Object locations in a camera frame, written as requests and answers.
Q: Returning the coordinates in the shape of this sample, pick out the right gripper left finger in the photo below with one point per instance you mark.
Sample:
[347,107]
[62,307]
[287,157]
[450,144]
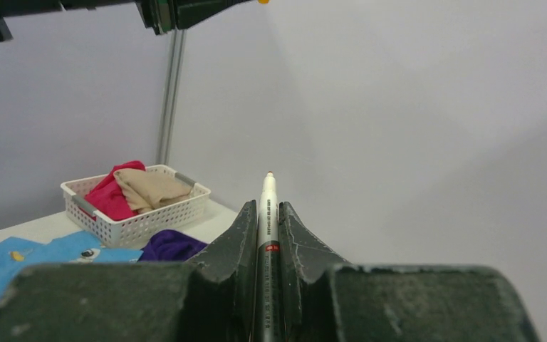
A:
[207,298]

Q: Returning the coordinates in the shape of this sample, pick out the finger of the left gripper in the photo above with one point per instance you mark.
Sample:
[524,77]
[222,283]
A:
[189,13]

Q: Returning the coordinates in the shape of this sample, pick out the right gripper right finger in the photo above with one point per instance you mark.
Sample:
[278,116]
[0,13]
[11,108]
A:
[327,298]

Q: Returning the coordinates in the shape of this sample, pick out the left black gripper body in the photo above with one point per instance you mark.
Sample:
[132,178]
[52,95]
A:
[157,15]

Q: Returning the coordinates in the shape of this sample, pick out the white orange marker pen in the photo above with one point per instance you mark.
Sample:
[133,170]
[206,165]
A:
[268,322]

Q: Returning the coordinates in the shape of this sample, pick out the purple cloth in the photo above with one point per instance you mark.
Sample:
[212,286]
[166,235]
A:
[171,245]

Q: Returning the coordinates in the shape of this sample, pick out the beige cloth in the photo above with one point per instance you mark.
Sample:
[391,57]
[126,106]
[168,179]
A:
[147,191]

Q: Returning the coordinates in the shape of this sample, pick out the white plastic basket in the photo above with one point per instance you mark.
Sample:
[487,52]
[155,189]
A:
[138,229]

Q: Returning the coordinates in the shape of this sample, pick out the red cloth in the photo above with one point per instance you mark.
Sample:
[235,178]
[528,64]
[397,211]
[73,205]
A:
[107,196]

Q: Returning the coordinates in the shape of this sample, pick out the blue patterned cloth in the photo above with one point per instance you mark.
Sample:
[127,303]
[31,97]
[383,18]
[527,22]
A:
[80,247]

